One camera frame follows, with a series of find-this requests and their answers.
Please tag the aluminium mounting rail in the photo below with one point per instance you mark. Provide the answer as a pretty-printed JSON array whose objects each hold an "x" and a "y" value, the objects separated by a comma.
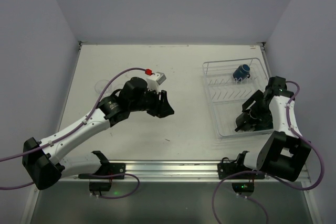
[{"x": 168, "y": 170}]

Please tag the teal cup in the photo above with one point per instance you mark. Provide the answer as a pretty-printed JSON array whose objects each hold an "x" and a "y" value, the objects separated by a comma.
[{"x": 266, "y": 125}]

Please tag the black mug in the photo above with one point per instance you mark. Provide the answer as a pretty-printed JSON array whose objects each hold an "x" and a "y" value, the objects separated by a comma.
[{"x": 246, "y": 121}]

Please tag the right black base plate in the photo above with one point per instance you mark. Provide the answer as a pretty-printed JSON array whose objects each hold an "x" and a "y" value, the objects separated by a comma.
[{"x": 229, "y": 167}]

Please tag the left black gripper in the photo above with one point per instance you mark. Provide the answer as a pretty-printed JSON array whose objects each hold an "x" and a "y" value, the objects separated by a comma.
[{"x": 157, "y": 103}]

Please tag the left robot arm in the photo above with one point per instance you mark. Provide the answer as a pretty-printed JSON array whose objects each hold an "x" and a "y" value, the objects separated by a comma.
[{"x": 106, "y": 114}]

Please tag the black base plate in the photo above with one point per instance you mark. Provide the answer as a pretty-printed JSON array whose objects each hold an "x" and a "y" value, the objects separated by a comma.
[
  {"x": 229, "y": 167},
  {"x": 116, "y": 170}
]

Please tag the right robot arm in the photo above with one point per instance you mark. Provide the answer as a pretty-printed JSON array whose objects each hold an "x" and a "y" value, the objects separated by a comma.
[{"x": 284, "y": 153}]

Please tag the clear glass cup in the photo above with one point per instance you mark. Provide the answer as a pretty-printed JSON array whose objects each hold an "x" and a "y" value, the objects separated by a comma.
[
  {"x": 118, "y": 86},
  {"x": 99, "y": 87}
]

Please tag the blue mug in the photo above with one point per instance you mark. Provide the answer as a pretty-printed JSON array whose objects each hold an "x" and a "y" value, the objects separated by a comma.
[{"x": 242, "y": 73}]

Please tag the black controller box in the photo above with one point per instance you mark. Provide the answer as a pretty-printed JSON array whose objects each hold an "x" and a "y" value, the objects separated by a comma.
[
  {"x": 244, "y": 189},
  {"x": 99, "y": 187}
]

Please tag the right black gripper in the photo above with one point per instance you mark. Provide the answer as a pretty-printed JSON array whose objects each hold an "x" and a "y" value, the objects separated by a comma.
[{"x": 252, "y": 111}]

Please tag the white wire dish rack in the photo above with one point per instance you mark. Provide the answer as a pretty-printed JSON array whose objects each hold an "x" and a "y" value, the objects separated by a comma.
[{"x": 226, "y": 95}]

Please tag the right black controller box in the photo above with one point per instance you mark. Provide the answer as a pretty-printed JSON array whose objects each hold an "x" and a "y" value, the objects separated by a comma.
[{"x": 244, "y": 189}]

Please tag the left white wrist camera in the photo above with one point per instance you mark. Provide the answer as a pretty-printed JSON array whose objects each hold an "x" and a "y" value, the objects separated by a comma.
[{"x": 155, "y": 80}]

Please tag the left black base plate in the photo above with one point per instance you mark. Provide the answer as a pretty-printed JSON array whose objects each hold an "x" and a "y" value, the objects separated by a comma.
[{"x": 116, "y": 170}]

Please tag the left black controller box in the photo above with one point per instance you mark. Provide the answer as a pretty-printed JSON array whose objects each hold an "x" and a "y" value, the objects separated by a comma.
[{"x": 99, "y": 187}]

